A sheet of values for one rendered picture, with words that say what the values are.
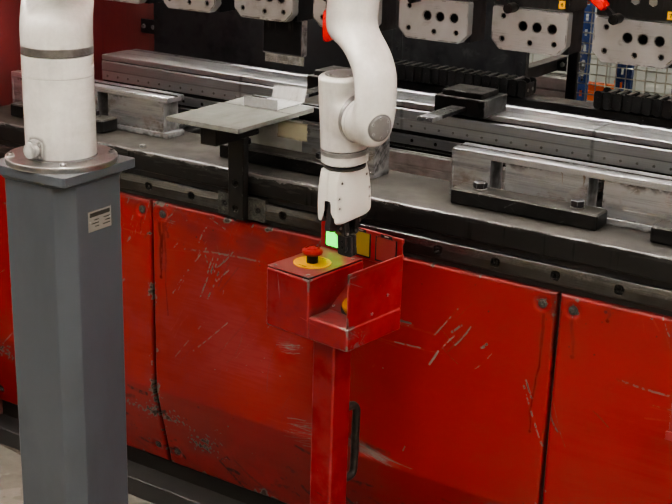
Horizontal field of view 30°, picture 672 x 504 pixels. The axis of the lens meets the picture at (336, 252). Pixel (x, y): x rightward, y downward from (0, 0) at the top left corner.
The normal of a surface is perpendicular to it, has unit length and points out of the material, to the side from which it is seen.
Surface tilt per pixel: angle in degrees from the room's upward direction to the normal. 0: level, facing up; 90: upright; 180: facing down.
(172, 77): 90
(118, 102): 90
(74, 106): 90
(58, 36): 86
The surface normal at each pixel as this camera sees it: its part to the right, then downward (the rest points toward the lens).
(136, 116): -0.55, 0.25
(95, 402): 0.85, 0.19
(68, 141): 0.44, 0.29
